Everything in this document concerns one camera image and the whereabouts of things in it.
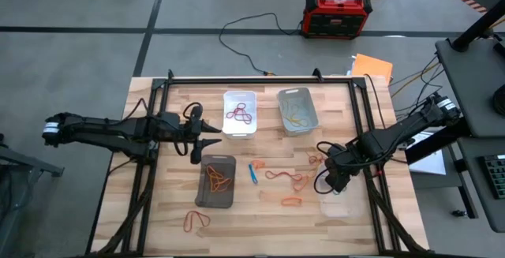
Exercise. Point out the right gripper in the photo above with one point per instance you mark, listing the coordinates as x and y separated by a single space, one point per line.
339 167

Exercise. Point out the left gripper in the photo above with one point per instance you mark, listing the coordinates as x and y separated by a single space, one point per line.
173 129

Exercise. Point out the red rubber band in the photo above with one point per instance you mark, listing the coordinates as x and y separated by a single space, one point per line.
241 105
184 223
240 113
296 176
313 157

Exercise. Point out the blue rubber band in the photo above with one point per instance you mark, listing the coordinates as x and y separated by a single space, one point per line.
253 174

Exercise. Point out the pile of coloured rubber bands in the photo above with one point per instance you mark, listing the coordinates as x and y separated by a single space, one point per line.
296 117

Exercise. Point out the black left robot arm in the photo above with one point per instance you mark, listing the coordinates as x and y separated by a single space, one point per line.
98 128

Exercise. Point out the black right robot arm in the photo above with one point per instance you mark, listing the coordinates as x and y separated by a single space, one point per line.
394 133

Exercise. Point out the clear transparent plastic basket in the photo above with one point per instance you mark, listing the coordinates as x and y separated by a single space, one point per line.
343 206

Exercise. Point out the white plastic basket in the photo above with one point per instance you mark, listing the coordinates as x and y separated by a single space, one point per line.
230 100

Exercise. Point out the smoky transparent plastic basket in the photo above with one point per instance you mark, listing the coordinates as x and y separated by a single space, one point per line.
215 200

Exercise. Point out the light grey plastic basket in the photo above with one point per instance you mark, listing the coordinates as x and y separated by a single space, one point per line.
305 96

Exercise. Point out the large white paper sheet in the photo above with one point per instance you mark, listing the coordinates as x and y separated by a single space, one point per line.
430 165

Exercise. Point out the black desk crossbar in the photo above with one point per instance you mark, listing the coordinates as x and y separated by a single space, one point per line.
438 141

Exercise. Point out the orange paper folder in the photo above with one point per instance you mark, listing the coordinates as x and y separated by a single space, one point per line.
372 68

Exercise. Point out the small black floor object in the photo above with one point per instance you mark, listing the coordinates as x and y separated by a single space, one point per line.
458 213

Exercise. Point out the grey desk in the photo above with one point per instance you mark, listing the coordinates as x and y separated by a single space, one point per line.
469 179
473 84

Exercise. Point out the red portable power station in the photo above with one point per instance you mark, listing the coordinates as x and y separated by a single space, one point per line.
335 21

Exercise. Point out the black computer keyboard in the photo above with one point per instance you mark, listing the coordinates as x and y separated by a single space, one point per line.
495 175

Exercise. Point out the grey metal cart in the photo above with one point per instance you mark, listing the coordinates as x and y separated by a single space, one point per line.
35 164

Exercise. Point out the black round desk object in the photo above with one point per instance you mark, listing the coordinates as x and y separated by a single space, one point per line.
500 100

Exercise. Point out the black desk pole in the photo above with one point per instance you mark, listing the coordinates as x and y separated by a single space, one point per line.
477 25

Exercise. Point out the black frame clamp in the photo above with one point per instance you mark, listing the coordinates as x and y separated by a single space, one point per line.
317 74
170 74

